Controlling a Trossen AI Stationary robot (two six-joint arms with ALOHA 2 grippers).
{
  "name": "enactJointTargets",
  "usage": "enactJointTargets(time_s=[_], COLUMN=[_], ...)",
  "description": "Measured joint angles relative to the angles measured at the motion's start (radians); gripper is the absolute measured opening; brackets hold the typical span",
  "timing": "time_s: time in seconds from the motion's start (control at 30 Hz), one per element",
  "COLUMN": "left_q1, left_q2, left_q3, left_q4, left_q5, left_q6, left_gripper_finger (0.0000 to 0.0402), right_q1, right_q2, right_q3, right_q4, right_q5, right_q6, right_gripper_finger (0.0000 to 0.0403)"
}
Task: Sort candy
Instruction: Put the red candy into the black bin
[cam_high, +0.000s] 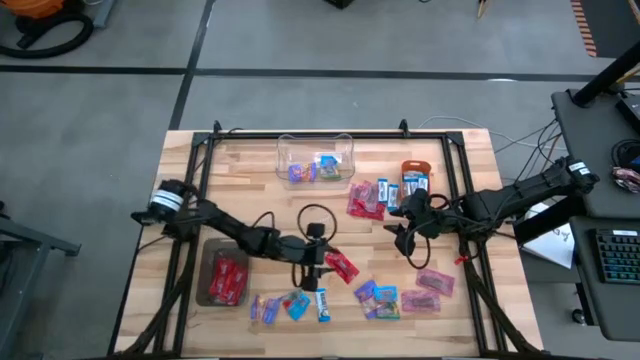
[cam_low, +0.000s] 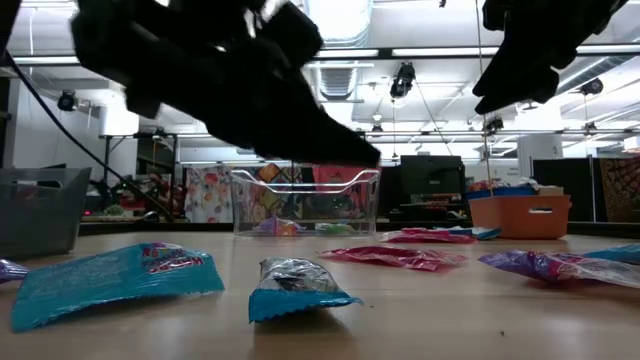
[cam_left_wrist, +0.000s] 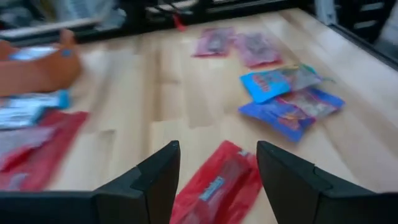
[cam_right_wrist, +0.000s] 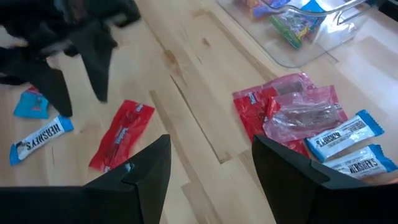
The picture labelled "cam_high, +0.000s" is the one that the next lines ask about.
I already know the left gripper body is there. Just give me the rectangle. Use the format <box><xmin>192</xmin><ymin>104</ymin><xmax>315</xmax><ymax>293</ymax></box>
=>
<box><xmin>277</xmin><ymin>237</ymin><xmax>331</xmax><ymax>294</ymax></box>

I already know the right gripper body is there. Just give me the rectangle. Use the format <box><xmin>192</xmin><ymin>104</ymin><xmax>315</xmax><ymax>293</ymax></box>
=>
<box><xmin>399</xmin><ymin>188</ymin><xmax>454</xmax><ymax>239</ymax></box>

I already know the clear gummy candy bag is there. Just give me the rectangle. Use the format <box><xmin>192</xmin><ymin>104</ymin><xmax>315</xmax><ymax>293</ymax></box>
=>
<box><xmin>364</xmin><ymin>301</ymin><xmax>401</xmax><ymax>321</ymax></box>
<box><xmin>281</xmin><ymin>289</ymin><xmax>303</xmax><ymax>311</ymax></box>

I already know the pink wrapped candy pile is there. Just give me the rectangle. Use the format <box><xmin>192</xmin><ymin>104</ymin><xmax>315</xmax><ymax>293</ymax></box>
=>
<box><xmin>611</xmin><ymin>166</ymin><xmax>640</xmax><ymax>195</ymax></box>

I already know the orange plastic bin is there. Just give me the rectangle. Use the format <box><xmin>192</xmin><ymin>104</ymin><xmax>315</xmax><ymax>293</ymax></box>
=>
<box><xmin>399</xmin><ymin>159</ymin><xmax>434</xmax><ymax>201</ymax></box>

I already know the clear plastic bin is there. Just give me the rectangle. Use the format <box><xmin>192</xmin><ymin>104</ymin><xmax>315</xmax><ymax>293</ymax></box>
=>
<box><xmin>276</xmin><ymin>132</ymin><xmax>356</xmax><ymax>191</ymax></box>

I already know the grey translucent plastic bin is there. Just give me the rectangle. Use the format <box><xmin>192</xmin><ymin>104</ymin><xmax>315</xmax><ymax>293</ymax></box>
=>
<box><xmin>195</xmin><ymin>237</ymin><xmax>253</xmax><ymax>307</ymax></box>

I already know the black desk crossbar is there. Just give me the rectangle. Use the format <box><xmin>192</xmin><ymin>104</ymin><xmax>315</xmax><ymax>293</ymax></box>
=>
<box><xmin>513</xmin><ymin>192</ymin><xmax>587</xmax><ymax>245</ymax></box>

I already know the white paper sheet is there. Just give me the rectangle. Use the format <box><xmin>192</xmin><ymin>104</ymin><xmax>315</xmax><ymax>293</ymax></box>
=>
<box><xmin>521</xmin><ymin>201</ymin><xmax>576</xmax><ymax>270</ymax></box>

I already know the grey desk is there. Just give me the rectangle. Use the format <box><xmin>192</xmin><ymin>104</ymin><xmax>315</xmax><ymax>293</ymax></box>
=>
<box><xmin>551</xmin><ymin>88</ymin><xmax>640</xmax><ymax>220</ymax></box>
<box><xmin>569</xmin><ymin>215</ymin><xmax>640</xmax><ymax>343</ymax></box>

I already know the backlit black keyboard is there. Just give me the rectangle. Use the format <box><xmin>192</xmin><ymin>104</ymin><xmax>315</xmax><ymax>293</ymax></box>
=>
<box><xmin>594</xmin><ymin>228</ymin><xmax>640</xmax><ymax>286</ymax></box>

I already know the black diagonal pole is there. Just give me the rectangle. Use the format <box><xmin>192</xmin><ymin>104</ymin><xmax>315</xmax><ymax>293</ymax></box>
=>
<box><xmin>571</xmin><ymin>42</ymin><xmax>640</xmax><ymax>108</ymax></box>

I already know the black flat device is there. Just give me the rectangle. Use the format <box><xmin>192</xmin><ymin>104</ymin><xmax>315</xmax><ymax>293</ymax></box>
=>
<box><xmin>614</xmin><ymin>93</ymin><xmax>640</xmax><ymax>135</ymax></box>

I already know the grey metal cart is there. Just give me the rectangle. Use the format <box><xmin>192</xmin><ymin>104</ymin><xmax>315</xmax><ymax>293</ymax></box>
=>
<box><xmin>0</xmin><ymin>199</ymin><xmax>83</xmax><ymax>360</ymax></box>

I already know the dark mat with orange edge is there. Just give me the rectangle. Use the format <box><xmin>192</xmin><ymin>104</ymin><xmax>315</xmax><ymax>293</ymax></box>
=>
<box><xmin>569</xmin><ymin>0</ymin><xmax>640</xmax><ymax>59</ymax></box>

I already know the orange shop vacuum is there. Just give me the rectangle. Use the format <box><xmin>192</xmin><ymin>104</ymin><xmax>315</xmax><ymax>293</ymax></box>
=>
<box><xmin>0</xmin><ymin>0</ymin><xmax>69</xmax><ymax>49</ymax></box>

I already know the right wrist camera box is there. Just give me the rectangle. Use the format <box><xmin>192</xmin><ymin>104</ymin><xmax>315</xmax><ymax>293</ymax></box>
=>
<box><xmin>394</xmin><ymin>233</ymin><xmax>417</xmax><ymax>257</ymax></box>

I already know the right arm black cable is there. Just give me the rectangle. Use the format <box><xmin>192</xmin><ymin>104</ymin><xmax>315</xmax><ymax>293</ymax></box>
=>
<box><xmin>403</xmin><ymin>232</ymin><xmax>432</xmax><ymax>270</ymax></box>

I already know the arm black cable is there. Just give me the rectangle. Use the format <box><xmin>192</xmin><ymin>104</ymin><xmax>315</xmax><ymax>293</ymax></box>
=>
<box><xmin>403</xmin><ymin>232</ymin><xmax>432</xmax><ymax>270</ymax></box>
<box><xmin>296</xmin><ymin>203</ymin><xmax>337</xmax><ymax>246</ymax></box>

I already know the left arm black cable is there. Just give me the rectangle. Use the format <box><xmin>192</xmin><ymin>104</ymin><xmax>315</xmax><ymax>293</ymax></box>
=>
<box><xmin>296</xmin><ymin>203</ymin><xmax>337</xmax><ymax>246</ymax></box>

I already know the white floor cable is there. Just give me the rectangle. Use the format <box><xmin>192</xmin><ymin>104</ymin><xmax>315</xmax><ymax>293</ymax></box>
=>
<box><xmin>416</xmin><ymin>116</ymin><xmax>569</xmax><ymax>152</ymax></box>

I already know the black aluminium table frame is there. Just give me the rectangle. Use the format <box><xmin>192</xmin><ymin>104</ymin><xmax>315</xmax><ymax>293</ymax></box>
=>
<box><xmin>107</xmin><ymin>119</ymin><xmax>546</xmax><ymax>359</ymax></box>

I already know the black floor cable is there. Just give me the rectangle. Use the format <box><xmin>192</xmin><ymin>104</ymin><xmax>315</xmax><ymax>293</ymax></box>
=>
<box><xmin>494</xmin><ymin>118</ymin><xmax>569</xmax><ymax>176</ymax></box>

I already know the coiled black cable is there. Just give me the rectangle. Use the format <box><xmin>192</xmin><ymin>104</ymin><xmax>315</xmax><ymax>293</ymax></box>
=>
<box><xmin>611</xmin><ymin>138</ymin><xmax>640</xmax><ymax>170</ymax></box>

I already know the black vacuum hose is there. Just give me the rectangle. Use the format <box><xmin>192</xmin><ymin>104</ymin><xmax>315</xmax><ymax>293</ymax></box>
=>
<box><xmin>0</xmin><ymin>12</ymin><xmax>95</xmax><ymax>60</ymax></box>

